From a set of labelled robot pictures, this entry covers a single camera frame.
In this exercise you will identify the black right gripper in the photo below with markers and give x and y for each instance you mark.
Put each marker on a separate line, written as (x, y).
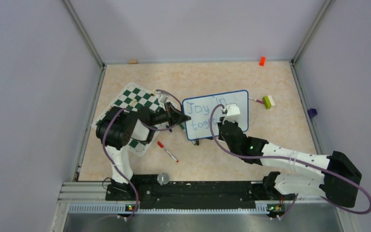
(220, 136)

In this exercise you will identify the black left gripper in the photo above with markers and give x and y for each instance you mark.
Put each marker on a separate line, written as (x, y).
(175, 117)

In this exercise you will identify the red cap marker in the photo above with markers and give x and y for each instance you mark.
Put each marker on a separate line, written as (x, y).
(167, 151)

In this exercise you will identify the grey round knob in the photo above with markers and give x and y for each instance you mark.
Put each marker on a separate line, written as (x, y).
(163, 178)

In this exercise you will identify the purple cap marker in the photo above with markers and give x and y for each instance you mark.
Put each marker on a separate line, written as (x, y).
(256, 100)

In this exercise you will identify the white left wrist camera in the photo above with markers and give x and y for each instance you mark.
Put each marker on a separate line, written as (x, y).
(162, 97)

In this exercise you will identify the purple toy block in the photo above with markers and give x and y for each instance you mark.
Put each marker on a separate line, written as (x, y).
(312, 112)

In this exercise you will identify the green cap marker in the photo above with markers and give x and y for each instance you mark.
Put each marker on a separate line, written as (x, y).
(181, 126)

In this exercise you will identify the blue framed whiteboard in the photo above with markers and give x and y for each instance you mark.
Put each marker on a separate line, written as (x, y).
(200, 108)

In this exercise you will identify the green white toy brick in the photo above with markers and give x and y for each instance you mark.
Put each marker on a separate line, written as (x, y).
(268, 101)

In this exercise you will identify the light wooden chess piece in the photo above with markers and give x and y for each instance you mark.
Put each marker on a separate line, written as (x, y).
(133, 103)

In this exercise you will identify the wooden cork piece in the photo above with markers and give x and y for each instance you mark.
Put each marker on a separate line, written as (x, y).
(133, 61)

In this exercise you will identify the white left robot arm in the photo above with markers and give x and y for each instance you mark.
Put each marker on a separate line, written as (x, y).
(118, 127)

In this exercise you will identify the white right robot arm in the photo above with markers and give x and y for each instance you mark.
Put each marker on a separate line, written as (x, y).
(311, 174)

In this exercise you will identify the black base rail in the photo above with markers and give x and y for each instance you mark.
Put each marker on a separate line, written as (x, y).
(193, 194)

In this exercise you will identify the orange toy block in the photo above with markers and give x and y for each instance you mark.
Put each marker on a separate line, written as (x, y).
(262, 61)

